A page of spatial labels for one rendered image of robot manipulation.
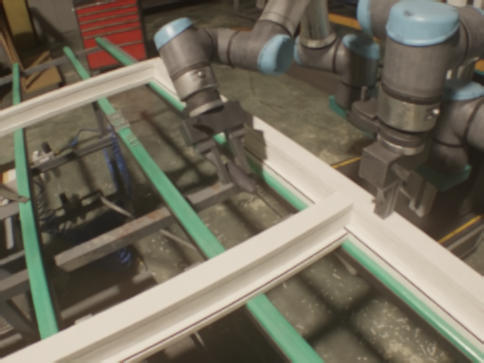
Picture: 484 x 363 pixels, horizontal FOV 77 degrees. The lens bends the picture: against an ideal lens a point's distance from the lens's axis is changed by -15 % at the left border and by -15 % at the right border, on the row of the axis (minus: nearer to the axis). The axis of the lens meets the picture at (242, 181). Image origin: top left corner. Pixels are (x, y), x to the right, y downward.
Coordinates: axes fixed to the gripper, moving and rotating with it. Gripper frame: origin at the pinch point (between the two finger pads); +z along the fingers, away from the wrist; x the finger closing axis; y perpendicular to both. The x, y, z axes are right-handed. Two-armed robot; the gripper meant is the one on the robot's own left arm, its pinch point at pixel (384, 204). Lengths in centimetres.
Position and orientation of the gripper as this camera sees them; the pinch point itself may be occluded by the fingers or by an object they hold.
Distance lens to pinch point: 64.1
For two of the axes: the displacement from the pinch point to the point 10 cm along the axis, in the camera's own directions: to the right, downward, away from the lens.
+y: 5.4, 5.0, -6.7
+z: 0.6, 7.8, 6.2
